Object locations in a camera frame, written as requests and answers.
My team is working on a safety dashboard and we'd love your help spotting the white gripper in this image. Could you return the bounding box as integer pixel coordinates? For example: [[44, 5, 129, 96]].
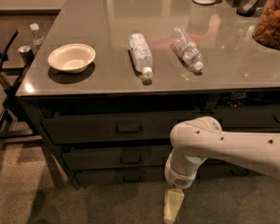
[[163, 149, 205, 224]]

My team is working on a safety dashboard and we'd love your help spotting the drawer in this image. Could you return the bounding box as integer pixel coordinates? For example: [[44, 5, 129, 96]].
[[62, 145, 172, 170], [212, 105, 280, 132], [76, 166, 164, 186], [41, 109, 223, 145], [198, 162, 255, 179]]

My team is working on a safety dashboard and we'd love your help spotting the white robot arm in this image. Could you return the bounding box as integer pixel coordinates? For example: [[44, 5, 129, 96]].
[[163, 117, 280, 224]]

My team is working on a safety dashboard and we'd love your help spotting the white labelled water bottle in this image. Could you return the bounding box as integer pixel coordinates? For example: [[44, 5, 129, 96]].
[[129, 34, 153, 78]]

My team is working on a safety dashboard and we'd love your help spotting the clear plastic water bottle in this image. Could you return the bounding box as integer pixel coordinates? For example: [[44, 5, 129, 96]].
[[171, 27, 203, 72]]

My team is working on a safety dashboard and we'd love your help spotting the white paper bowl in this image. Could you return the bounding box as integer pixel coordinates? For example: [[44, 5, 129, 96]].
[[48, 44, 96, 74]]

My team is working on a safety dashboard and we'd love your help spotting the black chair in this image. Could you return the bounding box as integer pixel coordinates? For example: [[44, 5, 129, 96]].
[[0, 27, 38, 139]]

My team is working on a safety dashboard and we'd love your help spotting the glass snack jar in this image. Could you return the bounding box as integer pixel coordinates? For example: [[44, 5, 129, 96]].
[[253, 0, 280, 49]]

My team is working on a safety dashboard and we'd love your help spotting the metal can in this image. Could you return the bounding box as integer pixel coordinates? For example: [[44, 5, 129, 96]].
[[18, 46, 35, 66]]

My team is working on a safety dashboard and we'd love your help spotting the small bottle on floor side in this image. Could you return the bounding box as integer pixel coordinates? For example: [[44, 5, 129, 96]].
[[29, 23, 44, 50]]

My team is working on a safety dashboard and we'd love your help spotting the dark cabinet frame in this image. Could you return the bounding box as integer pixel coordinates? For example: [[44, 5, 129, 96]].
[[18, 88, 280, 187]]

